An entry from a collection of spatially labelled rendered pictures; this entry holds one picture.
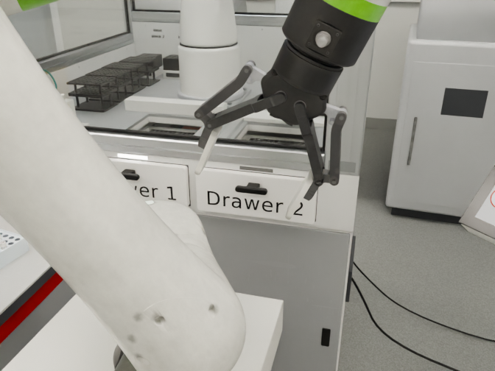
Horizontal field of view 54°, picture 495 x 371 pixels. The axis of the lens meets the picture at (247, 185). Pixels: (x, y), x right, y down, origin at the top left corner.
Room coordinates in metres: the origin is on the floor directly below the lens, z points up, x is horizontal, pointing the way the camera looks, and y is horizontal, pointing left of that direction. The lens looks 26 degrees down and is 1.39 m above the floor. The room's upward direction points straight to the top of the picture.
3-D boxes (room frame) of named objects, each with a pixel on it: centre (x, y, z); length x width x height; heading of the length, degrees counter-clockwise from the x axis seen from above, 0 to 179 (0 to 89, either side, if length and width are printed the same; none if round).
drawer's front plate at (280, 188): (1.03, -0.02, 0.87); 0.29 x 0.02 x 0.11; 76
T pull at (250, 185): (1.00, -0.01, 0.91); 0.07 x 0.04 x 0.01; 76
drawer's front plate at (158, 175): (1.10, 0.29, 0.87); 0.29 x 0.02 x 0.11; 76
